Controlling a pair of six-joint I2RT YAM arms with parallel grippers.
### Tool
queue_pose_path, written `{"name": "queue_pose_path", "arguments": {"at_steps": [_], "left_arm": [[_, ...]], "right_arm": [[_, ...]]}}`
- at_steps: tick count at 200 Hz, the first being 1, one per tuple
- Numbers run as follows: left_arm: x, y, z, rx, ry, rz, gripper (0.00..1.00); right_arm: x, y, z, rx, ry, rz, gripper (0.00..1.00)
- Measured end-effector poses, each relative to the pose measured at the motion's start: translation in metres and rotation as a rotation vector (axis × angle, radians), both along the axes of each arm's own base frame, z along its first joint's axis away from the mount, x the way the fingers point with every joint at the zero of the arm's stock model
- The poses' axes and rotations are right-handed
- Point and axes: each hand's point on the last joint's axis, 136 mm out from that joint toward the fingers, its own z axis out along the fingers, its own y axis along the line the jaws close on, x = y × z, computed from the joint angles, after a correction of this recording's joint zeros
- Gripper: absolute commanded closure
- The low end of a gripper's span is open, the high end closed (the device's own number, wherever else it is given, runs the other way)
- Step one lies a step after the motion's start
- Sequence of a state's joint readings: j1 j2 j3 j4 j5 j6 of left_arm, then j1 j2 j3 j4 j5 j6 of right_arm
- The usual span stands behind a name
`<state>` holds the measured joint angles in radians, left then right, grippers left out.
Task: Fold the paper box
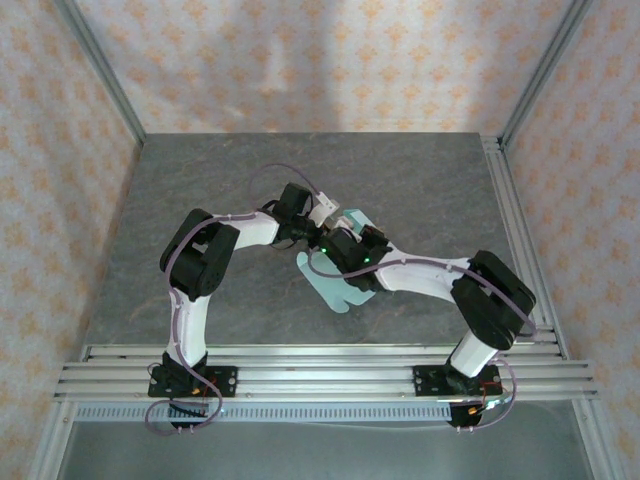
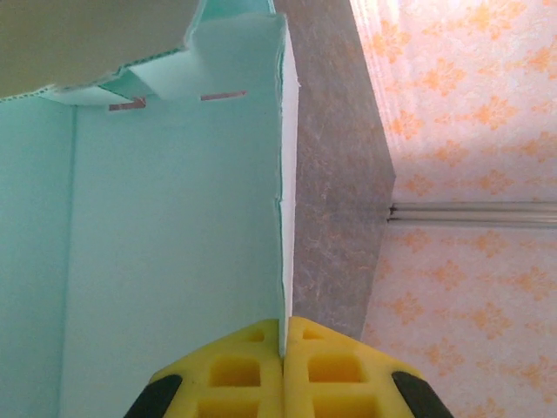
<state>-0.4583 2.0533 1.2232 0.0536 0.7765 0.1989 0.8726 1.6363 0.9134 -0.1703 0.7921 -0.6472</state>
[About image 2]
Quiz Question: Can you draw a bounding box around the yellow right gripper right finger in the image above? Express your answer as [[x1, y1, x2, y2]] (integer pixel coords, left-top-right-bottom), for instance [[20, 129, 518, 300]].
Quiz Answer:
[[283, 316, 449, 418]]

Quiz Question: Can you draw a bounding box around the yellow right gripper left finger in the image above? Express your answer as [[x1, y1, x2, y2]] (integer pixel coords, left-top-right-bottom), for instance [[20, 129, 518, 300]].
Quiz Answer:
[[123, 318, 284, 418]]

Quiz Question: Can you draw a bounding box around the mint green paper box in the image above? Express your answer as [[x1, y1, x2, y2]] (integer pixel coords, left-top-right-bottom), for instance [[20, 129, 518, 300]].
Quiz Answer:
[[0, 0, 302, 418]]

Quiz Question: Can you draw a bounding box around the aluminium frame post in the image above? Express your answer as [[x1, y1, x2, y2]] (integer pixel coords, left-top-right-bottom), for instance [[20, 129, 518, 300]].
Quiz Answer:
[[388, 200, 557, 226]]

